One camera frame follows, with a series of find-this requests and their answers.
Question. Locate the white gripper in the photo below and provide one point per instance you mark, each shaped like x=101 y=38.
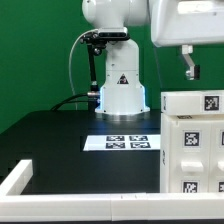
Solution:
x=187 y=23

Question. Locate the white cabinet top block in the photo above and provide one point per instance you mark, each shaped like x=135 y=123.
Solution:
x=192 y=102

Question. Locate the white door panel with knob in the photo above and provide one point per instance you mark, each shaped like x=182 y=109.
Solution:
x=216 y=178

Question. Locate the white cabinet body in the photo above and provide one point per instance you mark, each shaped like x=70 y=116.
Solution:
x=166 y=139

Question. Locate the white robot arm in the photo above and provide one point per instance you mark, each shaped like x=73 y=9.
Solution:
x=121 y=14

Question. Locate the white sheet with markers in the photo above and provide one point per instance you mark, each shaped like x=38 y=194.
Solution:
x=122 y=142

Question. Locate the black camera on stand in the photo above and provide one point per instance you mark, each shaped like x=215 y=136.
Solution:
x=106 y=98

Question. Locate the white table border frame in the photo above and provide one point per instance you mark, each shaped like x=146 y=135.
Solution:
x=17 y=207

